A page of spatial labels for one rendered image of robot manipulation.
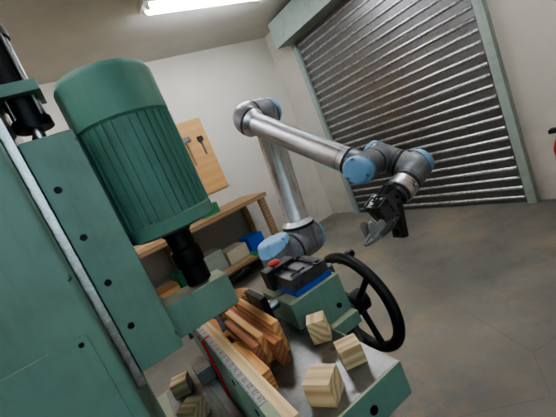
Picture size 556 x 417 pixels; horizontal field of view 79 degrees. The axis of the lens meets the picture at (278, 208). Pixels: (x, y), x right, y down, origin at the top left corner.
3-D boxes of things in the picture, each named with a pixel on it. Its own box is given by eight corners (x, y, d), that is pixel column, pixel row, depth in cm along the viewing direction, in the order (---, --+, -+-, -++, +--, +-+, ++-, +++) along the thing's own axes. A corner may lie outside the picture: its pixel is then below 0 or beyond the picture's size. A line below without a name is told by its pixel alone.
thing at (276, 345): (292, 360, 61) (281, 337, 61) (284, 366, 61) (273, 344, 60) (241, 321, 84) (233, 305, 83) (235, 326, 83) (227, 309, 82)
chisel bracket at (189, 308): (243, 308, 70) (227, 272, 69) (181, 347, 64) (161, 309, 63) (231, 299, 77) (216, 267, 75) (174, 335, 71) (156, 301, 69)
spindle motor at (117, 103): (226, 208, 64) (153, 46, 58) (135, 252, 56) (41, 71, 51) (202, 210, 79) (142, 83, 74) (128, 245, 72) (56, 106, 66)
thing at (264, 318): (291, 348, 65) (278, 319, 64) (284, 354, 64) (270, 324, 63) (251, 320, 82) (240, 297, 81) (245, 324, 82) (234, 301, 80)
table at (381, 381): (450, 356, 56) (439, 325, 55) (310, 501, 43) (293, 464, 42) (280, 288, 109) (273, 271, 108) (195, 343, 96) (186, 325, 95)
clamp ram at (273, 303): (304, 317, 73) (289, 281, 71) (276, 337, 70) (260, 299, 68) (285, 307, 81) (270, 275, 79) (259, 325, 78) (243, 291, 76)
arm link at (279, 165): (285, 263, 158) (233, 106, 144) (307, 247, 170) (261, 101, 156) (310, 265, 148) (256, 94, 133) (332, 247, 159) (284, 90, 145)
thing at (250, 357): (279, 388, 56) (270, 368, 55) (270, 396, 55) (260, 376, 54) (197, 308, 105) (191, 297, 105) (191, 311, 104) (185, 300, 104)
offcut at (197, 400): (210, 409, 73) (203, 394, 72) (200, 428, 69) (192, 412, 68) (194, 410, 75) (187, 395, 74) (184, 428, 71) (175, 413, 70)
